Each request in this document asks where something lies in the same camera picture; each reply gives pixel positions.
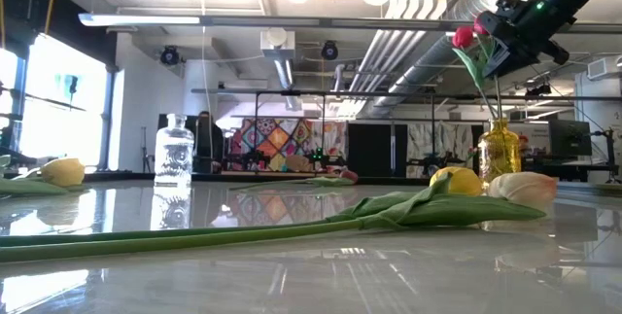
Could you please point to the colourful patterned panel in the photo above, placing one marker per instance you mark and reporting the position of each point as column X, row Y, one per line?
column 277, row 139

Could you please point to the yellow glass vase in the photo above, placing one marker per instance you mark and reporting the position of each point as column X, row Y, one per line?
column 499, row 153

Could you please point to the black monitor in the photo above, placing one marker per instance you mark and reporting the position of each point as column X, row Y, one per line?
column 569, row 138

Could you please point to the white wall air unit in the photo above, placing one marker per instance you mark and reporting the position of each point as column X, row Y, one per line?
column 605, row 67

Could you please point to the peach tulip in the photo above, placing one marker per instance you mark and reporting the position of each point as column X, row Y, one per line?
column 522, row 187

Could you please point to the person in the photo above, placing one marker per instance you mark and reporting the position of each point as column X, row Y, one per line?
column 210, row 141

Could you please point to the black partition panel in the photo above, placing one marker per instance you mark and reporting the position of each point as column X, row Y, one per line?
column 374, row 151

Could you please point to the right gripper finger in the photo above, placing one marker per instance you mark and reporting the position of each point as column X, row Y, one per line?
column 510, row 59

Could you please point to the black ceiling spotlight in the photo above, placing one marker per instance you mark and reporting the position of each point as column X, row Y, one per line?
column 170, row 55
column 329, row 50

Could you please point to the dark red tulip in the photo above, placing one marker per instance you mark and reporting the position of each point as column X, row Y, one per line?
column 349, row 176

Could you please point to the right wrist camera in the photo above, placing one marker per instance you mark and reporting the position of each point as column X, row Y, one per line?
column 493, row 23

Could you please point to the clear glass vase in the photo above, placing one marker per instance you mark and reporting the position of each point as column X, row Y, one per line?
column 174, row 153

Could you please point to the long ceiling light bar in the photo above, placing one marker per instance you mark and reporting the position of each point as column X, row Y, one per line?
column 146, row 19

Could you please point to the silver ventilation ducts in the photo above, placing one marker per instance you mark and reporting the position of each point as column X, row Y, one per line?
column 413, row 61

